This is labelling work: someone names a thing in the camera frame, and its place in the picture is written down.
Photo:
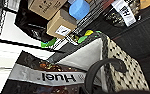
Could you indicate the dark Huel bag white band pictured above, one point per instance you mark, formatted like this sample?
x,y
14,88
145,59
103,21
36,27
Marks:
x,y
41,76

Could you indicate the green and yellow toy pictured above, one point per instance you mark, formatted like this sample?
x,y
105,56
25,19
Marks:
x,y
88,34

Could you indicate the small cardboard box white label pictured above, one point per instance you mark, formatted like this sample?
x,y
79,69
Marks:
x,y
59,23

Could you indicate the black bag with white label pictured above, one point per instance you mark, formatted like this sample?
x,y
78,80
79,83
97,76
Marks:
x,y
119,13

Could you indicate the blue cup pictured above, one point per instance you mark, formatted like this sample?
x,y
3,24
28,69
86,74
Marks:
x,y
79,9

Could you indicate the large cardboard box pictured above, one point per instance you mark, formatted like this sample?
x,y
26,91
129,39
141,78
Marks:
x,y
46,6

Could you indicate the plain black bag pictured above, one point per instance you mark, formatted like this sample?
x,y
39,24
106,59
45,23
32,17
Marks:
x,y
27,20

